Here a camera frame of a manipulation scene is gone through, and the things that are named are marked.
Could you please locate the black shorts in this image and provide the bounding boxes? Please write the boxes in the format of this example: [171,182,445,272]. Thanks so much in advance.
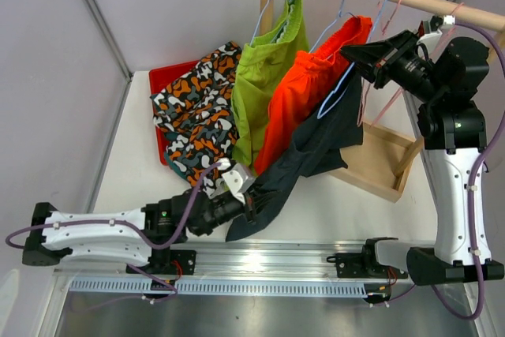
[226,69,364,242]

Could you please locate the aluminium mounting rail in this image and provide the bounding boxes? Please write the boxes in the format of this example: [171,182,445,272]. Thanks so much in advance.
[55,239,374,280]

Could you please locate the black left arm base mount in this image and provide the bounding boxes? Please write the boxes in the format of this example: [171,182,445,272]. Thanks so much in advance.
[139,249,196,275]

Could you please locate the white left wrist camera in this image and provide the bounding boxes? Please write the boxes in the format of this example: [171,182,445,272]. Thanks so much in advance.
[218,158,255,204]

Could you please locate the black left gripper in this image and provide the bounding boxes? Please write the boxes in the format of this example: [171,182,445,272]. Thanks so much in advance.
[193,182,281,238]

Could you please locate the slotted grey cable duct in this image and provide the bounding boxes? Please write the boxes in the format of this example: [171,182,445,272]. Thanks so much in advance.
[69,277,388,299]

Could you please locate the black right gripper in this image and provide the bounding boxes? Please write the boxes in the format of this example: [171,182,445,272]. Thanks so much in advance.
[342,30,447,104]

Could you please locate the blue hanger of green shorts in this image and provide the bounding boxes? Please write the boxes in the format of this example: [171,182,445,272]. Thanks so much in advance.
[249,0,298,47]

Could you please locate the blue hanger of black shorts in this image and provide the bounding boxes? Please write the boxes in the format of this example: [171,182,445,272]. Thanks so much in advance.
[317,0,389,119]

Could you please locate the blue hanger of orange shorts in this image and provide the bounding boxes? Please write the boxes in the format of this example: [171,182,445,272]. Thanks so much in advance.
[309,0,354,53]

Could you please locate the wooden clothes rack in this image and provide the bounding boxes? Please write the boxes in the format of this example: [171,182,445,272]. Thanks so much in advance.
[259,0,505,204]

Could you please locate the red plastic bin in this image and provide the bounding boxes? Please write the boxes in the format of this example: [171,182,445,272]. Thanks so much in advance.
[148,59,202,167]

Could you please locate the pink hanger of teal shorts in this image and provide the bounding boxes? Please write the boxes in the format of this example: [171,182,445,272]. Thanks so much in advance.
[372,2,465,125]

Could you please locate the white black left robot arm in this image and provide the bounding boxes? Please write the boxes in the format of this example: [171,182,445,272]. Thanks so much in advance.
[22,190,271,274]

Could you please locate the orange grey camouflage shorts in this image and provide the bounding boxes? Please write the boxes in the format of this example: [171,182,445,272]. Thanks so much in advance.
[151,41,241,186]

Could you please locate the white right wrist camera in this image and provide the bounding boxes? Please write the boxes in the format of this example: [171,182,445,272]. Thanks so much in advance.
[417,15,456,46]

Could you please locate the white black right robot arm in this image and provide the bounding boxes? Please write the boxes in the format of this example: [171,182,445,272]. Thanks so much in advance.
[341,31,504,286]

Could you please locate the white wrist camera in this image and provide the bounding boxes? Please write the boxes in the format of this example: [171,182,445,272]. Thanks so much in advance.
[218,158,255,204]
[417,15,456,46]

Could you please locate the lime green shorts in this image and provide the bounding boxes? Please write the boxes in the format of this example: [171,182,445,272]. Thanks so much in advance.
[231,0,309,167]

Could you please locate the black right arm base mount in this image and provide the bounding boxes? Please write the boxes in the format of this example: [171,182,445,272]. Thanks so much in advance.
[326,252,408,279]

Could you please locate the pink hanger of camouflage shorts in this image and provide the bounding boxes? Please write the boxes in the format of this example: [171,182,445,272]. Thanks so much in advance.
[357,0,402,126]

